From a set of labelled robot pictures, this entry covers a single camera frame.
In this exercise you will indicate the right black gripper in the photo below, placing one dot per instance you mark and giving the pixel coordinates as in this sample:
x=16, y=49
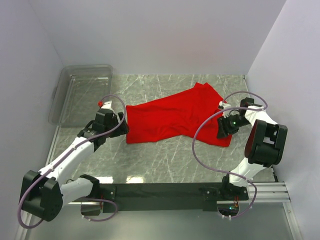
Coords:
x=224, y=131

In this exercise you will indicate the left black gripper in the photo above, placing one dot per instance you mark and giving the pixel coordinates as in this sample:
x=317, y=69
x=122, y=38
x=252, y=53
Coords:
x=122, y=129

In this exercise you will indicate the clear plastic bin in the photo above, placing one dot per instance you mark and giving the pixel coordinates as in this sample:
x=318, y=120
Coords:
x=76, y=96

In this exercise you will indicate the red t shirt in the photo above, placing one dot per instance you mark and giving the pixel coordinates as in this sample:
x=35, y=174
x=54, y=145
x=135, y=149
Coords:
x=180, y=114

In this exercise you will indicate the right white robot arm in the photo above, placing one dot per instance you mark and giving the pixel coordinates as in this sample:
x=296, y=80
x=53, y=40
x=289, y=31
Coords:
x=264, y=147

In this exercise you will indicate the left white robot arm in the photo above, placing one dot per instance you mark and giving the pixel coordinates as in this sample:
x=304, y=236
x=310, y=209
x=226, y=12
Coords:
x=45, y=192

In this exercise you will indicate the black base beam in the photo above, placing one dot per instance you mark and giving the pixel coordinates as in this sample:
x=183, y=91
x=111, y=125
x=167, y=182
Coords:
x=170, y=196

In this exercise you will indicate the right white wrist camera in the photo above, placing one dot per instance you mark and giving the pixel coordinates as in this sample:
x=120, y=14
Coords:
x=224, y=106

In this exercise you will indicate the aluminium rail frame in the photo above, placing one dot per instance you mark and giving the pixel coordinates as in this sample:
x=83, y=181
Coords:
x=271, y=191

